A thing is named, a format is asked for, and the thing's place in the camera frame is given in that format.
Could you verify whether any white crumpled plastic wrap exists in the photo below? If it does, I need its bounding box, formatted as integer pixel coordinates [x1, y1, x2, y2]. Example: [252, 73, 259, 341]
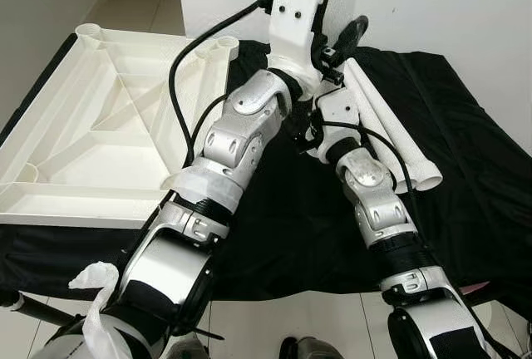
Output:
[69, 262, 126, 359]

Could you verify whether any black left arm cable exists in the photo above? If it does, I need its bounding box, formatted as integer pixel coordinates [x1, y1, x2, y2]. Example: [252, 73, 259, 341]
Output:
[169, 0, 277, 169]

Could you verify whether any grey robot foot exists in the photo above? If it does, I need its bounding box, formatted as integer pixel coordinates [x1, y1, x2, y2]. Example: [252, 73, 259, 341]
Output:
[279, 337, 345, 359]
[169, 334, 210, 359]

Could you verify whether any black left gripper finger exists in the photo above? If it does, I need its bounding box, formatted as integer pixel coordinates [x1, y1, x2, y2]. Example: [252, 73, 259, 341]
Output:
[328, 15, 370, 67]

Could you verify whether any black rod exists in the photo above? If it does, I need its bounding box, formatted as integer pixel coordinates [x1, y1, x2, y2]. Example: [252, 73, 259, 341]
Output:
[0, 291, 84, 328]

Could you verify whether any white plastic table leg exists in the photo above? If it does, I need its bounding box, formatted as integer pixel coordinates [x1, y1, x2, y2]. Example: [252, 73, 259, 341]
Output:
[342, 59, 419, 195]
[352, 57, 445, 192]

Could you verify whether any grey robot left foot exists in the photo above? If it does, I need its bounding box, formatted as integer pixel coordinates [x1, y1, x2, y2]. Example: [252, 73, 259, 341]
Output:
[169, 334, 210, 359]

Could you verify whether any black tablecloth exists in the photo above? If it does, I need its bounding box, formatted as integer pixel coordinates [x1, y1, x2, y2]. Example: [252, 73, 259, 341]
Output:
[0, 33, 532, 320]

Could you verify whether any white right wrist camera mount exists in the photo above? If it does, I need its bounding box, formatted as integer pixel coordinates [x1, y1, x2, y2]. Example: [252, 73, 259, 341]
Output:
[312, 85, 363, 162]

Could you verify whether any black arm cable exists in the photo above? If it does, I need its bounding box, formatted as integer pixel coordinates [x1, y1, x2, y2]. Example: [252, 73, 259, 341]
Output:
[169, 0, 277, 169]
[303, 118, 418, 198]

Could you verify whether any cream plastic children table top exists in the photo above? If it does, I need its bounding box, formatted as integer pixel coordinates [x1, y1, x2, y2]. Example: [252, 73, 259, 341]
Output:
[0, 24, 242, 229]

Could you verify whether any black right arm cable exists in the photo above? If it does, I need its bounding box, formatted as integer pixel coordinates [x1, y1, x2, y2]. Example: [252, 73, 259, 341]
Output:
[303, 118, 418, 198]

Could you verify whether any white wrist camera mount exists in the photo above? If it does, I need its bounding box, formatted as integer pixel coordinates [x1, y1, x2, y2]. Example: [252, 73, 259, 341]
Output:
[268, 0, 329, 98]
[312, 85, 363, 162]

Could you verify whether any grey robot right foot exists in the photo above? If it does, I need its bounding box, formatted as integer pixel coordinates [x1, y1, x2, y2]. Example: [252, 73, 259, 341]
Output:
[279, 337, 345, 359]

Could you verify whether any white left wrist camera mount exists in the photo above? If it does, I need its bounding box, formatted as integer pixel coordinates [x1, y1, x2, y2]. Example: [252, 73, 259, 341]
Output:
[268, 0, 329, 98]

